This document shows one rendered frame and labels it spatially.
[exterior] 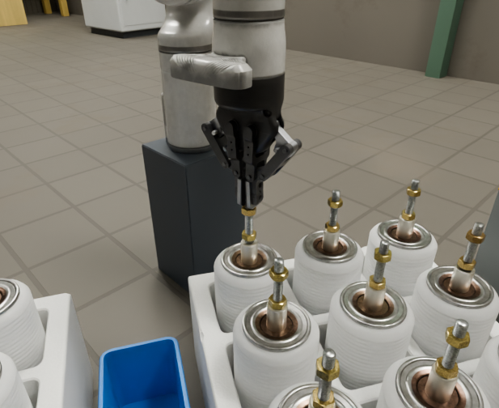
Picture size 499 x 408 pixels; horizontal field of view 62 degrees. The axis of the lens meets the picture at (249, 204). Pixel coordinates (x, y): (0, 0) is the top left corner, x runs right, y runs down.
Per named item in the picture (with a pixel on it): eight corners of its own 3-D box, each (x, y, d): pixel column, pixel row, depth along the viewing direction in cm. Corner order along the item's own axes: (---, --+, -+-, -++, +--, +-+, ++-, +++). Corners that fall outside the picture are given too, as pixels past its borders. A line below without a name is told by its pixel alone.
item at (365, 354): (365, 366, 62) (386, 272, 53) (403, 424, 54) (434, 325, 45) (306, 381, 60) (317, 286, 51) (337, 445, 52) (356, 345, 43)
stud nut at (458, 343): (451, 350, 34) (454, 343, 34) (439, 334, 35) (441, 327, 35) (472, 346, 34) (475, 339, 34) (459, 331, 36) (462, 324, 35)
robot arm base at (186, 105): (158, 144, 78) (147, 48, 70) (196, 132, 84) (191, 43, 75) (188, 158, 73) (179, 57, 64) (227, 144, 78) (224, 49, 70)
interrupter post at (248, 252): (247, 253, 57) (247, 234, 55) (261, 260, 56) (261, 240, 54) (236, 262, 55) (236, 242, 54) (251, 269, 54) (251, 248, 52)
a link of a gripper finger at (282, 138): (267, 116, 42) (254, 129, 44) (292, 153, 42) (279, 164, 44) (279, 111, 44) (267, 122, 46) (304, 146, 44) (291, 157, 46)
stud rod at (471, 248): (455, 274, 50) (472, 222, 46) (463, 273, 50) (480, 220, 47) (461, 279, 49) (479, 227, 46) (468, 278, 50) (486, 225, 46)
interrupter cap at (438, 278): (417, 292, 50) (418, 288, 50) (435, 261, 55) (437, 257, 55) (485, 320, 46) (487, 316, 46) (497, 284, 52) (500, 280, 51)
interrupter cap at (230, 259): (243, 239, 60) (243, 235, 60) (287, 257, 56) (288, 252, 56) (209, 265, 55) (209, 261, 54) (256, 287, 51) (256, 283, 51)
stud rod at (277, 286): (270, 313, 45) (272, 257, 41) (278, 310, 45) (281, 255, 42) (274, 319, 44) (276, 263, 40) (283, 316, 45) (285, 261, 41)
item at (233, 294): (242, 320, 70) (241, 231, 61) (291, 346, 66) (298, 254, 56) (205, 358, 64) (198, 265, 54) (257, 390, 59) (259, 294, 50)
